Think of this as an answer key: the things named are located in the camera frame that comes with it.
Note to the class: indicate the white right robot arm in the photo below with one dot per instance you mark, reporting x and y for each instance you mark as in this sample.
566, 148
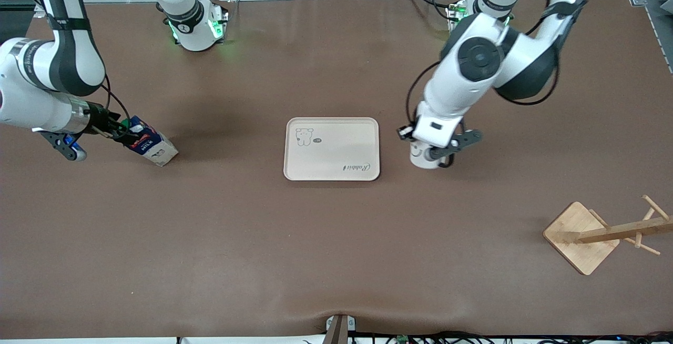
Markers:
31, 107

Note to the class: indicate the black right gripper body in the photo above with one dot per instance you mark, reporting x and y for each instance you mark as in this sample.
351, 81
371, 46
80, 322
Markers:
98, 119

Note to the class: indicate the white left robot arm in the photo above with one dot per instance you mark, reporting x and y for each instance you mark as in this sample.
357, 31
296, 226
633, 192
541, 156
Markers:
462, 86

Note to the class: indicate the brown table cover mat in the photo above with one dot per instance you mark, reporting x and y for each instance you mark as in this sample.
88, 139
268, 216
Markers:
210, 228

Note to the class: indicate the blue white milk carton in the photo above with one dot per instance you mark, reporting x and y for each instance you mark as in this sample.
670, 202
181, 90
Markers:
155, 147

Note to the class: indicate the wooden mug rack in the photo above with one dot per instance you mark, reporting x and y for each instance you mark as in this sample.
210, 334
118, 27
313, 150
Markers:
578, 228

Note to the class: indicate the cream rabbit print tray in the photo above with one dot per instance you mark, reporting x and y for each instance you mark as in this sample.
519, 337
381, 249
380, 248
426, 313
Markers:
331, 149

